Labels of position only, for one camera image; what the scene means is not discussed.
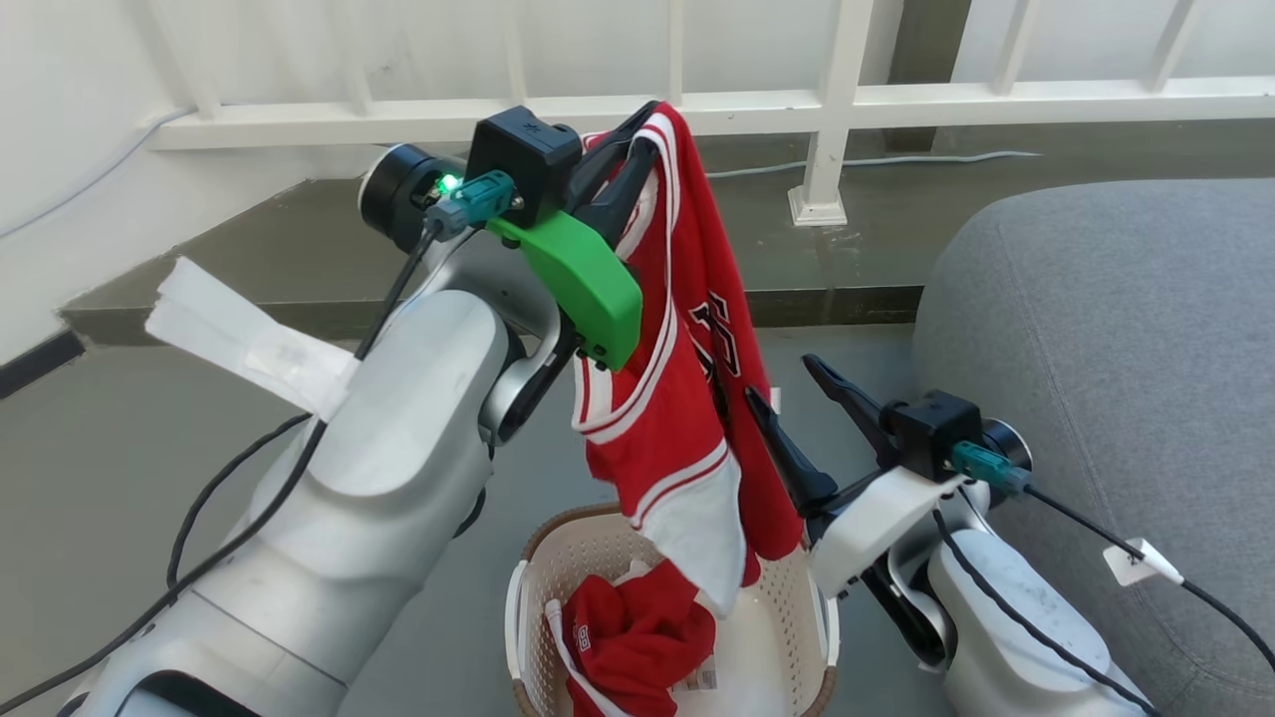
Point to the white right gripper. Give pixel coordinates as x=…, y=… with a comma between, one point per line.
x=877, y=523

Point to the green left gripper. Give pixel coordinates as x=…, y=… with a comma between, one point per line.
x=588, y=289

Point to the red white basketball jersey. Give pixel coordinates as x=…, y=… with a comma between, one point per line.
x=677, y=438

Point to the red shorts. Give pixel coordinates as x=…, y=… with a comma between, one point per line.
x=637, y=637

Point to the cream perforated laundry basket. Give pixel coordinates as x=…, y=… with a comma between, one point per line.
x=777, y=637

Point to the white metal railing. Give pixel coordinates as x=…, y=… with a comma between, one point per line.
x=832, y=100

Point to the paper label sticker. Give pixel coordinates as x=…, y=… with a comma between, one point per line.
x=697, y=680

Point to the grey fabric sofa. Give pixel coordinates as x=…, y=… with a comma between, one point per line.
x=1116, y=349

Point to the white tape strip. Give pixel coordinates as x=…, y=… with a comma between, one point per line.
x=249, y=339

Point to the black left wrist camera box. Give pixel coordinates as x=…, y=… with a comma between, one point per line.
x=523, y=159

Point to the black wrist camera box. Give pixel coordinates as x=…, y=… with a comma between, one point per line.
x=523, y=159
x=931, y=428

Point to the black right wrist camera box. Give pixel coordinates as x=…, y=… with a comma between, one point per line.
x=931, y=428

